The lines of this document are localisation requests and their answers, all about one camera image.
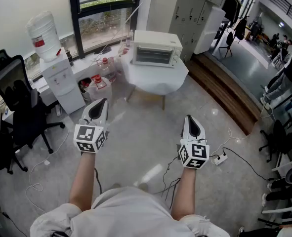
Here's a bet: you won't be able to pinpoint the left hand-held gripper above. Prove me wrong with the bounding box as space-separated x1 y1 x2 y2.
73 97 111 155

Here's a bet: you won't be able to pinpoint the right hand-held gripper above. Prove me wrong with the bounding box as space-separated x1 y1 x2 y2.
178 114 210 169

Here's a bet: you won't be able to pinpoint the glass oven door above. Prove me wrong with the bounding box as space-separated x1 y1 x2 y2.
133 44 176 67

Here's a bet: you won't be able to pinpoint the white oven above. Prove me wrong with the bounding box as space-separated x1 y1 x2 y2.
131 30 183 69

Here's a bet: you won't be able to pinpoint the person's left forearm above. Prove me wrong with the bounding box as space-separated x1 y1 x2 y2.
69 153 97 212

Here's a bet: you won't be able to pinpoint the person's right forearm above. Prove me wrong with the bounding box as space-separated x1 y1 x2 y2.
171 166 198 222

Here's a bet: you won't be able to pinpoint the clear bottle red cap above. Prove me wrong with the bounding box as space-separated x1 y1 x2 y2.
87 74 112 103
96 57 117 83

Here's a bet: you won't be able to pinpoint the black trash bin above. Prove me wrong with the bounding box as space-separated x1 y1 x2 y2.
78 78 91 101

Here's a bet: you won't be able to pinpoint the white power strip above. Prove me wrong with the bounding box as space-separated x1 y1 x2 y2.
211 153 228 166

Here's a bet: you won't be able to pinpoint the white water dispenser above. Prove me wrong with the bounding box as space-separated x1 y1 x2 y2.
39 55 86 115

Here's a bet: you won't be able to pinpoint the white window ledge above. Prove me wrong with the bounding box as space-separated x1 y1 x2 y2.
31 42 136 103

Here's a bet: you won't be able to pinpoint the wooden step platform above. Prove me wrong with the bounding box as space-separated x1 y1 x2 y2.
186 54 262 136

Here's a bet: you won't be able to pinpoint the black thermos bottle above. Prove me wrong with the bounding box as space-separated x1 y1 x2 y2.
65 49 74 67

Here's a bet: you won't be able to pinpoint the white cloth covered table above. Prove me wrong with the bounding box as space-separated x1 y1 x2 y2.
121 53 190 111

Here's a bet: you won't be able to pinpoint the black office chair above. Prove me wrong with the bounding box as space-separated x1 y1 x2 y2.
0 49 65 175

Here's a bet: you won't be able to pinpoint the black swivel chair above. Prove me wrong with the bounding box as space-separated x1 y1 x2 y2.
258 119 292 163

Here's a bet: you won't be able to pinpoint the wrapped water dispenser jug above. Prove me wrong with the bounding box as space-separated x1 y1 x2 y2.
25 11 62 63

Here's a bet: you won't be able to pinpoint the black tripod stand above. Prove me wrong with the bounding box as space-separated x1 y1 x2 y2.
218 31 235 59

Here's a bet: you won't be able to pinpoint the white rounded cabinet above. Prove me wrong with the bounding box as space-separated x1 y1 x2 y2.
194 6 227 55

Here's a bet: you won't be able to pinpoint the person's white shirt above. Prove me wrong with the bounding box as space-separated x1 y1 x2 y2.
29 185 232 237

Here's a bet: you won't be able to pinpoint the black coat stand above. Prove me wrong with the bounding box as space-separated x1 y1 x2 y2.
234 0 257 42

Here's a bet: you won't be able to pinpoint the grey metal lockers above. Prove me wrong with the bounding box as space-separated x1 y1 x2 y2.
169 0 233 61

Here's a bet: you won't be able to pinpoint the rack of dark clothes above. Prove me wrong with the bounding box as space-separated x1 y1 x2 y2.
221 0 243 26

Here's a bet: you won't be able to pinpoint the white floor cable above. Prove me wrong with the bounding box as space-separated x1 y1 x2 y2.
214 127 249 155
24 127 70 214

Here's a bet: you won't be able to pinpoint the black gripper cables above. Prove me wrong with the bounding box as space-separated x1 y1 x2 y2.
160 156 183 203

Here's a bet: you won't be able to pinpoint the black power strip cable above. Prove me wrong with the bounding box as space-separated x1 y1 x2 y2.
222 147 275 182

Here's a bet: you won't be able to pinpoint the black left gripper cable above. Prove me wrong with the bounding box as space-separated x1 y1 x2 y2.
93 168 103 195

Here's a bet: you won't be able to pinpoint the black window frame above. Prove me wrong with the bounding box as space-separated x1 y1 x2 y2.
69 0 143 59

